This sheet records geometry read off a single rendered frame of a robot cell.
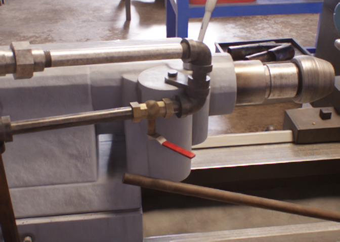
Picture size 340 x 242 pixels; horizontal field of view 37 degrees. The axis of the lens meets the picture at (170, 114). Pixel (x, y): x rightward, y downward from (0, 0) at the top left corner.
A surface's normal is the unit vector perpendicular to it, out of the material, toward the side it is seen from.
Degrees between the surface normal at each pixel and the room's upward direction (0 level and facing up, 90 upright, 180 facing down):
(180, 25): 90
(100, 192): 62
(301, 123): 0
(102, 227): 90
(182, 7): 90
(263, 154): 0
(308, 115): 0
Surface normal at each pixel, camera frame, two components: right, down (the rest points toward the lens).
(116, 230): 0.12, 0.49
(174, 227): -0.31, -0.79
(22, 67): 0.41, 0.61
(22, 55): 0.43, -0.13
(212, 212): 0.14, -0.81
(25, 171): 0.11, 0.10
